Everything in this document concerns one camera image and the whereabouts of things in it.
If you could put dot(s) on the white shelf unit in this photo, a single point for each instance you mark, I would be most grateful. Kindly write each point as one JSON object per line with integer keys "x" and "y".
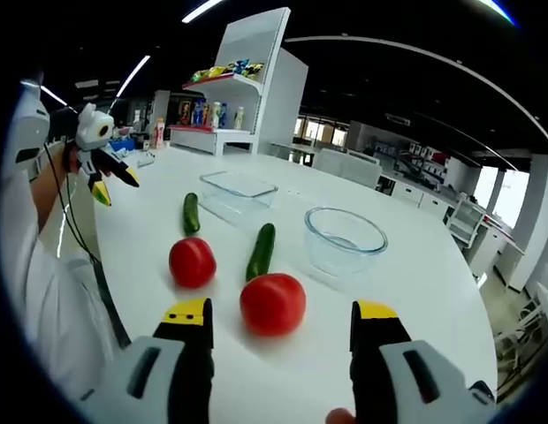
{"x": 274, "y": 97}

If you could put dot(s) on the blue box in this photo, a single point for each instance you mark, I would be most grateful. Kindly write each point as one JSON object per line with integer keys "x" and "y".
{"x": 122, "y": 144}

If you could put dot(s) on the red tomato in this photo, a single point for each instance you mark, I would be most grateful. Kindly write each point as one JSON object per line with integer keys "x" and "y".
{"x": 192, "y": 262}
{"x": 272, "y": 305}

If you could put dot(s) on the pink white bottle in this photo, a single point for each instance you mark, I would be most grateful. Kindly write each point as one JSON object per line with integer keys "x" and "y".
{"x": 159, "y": 133}

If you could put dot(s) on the white table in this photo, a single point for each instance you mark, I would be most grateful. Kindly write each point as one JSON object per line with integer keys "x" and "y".
{"x": 389, "y": 318}

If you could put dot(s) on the white side desk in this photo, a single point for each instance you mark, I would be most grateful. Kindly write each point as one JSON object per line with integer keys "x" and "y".
{"x": 490, "y": 247}

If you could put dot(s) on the row of snack packets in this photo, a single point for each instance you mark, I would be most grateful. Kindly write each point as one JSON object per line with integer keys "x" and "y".
{"x": 225, "y": 70}

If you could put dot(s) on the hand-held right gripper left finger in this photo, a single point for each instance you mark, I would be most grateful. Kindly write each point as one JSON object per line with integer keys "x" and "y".
{"x": 150, "y": 375}

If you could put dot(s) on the white chest-worn device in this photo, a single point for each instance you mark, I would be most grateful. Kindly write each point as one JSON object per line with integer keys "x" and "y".
{"x": 28, "y": 128}

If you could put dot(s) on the green cucumber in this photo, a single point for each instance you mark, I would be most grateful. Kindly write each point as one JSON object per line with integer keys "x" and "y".
{"x": 261, "y": 252}
{"x": 191, "y": 214}

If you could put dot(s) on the person's right hand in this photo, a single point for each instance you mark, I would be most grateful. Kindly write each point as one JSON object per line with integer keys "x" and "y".
{"x": 339, "y": 417}

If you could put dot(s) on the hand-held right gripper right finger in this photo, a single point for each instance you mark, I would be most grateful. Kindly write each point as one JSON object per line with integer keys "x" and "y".
{"x": 406, "y": 380}

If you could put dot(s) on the round glass bowl storage container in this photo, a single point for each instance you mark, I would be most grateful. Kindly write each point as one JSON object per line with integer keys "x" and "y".
{"x": 344, "y": 247}

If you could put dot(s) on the white frame chair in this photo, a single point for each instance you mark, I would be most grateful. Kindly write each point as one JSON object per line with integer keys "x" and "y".
{"x": 466, "y": 218}

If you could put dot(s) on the person's white clothing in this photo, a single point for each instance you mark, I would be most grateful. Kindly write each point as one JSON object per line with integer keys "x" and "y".
{"x": 57, "y": 300}

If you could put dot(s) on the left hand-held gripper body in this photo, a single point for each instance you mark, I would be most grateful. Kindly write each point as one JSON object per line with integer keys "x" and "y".
{"x": 89, "y": 130}

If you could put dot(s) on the white chair backs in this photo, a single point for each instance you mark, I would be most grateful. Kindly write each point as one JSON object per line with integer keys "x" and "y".
{"x": 349, "y": 165}

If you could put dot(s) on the row of drink bottles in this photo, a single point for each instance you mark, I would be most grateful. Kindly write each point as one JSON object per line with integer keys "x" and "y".
{"x": 212, "y": 114}

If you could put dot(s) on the small white object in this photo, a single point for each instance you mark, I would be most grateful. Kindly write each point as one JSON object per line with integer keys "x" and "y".
{"x": 145, "y": 161}

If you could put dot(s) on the person's left hand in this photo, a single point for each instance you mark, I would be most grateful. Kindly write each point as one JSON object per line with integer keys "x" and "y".
{"x": 72, "y": 158}

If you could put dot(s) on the rectangular glass storage container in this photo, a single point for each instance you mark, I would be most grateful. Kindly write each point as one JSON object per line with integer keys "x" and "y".
{"x": 238, "y": 192}

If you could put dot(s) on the ceiling light strip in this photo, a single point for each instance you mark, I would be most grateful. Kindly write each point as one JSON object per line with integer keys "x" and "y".
{"x": 53, "y": 95}
{"x": 133, "y": 75}
{"x": 201, "y": 10}

